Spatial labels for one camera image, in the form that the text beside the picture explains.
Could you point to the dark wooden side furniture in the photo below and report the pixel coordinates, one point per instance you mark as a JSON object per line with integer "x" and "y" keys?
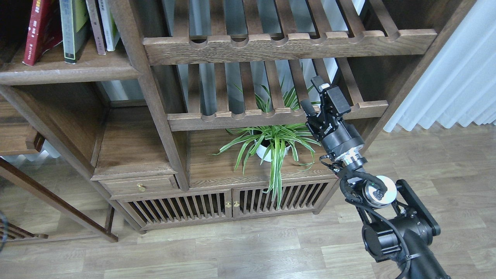
{"x": 19, "y": 137}

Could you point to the brass drawer knob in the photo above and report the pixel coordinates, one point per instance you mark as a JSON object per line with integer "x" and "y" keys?
{"x": 141, "y": 187}

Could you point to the green spider plant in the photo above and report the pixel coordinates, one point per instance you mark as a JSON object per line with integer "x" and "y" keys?
{"x": 251, "y": 137}

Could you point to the white plant pot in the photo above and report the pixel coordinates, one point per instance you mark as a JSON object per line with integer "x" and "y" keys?
{"x": 269, "y": 150}

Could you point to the brown spine upright book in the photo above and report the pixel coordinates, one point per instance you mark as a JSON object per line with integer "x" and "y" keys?
{"x": 96, "y": 26}

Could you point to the red cover book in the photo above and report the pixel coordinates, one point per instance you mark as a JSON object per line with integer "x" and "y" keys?
{"x": 44, "y": 30}

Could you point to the black yellow-green cover book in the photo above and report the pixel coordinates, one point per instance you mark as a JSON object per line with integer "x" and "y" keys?
{"x": 75, "y": 28}

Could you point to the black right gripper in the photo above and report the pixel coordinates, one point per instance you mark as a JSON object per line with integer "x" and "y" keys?
{"x": 341, "y": 141}

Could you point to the white green upright book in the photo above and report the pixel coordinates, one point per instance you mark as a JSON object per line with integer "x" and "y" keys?
{"x": 111, "y": 32}

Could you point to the white pleated curtain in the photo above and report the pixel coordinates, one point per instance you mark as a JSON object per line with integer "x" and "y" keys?
{"x": 459, "y": 86}

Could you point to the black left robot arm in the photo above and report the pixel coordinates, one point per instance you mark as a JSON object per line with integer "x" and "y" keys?
{"x": 4, "y": 229}

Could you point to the brown wooden bookshelf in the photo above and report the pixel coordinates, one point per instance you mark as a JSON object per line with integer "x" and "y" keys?
{"x": 152, "y": 111}

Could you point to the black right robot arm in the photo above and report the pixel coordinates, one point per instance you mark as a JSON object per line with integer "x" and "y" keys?
{"x": 396, "y": 224}

